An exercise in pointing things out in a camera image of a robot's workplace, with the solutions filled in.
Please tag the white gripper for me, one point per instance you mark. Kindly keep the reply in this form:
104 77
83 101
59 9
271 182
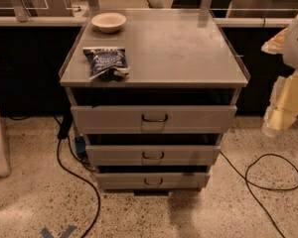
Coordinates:
297 47

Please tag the grey bottom drawer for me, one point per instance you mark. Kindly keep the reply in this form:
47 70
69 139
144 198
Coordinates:
152 181

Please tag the grey drawer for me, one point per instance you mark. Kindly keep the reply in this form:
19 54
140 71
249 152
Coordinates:
152 181
156 119
152 155

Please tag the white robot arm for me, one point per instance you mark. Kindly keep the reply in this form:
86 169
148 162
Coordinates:
290 50

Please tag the grey drawer cabinet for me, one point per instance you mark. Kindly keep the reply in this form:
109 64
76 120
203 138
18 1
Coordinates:
176 57

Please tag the grey top drawer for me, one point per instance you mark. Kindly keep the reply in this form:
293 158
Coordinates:
156 119

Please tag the grey middle drawer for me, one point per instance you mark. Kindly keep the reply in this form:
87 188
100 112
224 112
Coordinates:
152 155

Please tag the white bowl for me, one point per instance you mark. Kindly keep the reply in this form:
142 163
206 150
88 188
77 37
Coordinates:
109 22

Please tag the blue chip bag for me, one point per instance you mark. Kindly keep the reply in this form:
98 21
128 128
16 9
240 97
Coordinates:
106 61

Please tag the blue power adapter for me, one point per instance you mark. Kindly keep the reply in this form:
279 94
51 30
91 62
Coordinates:
79 143

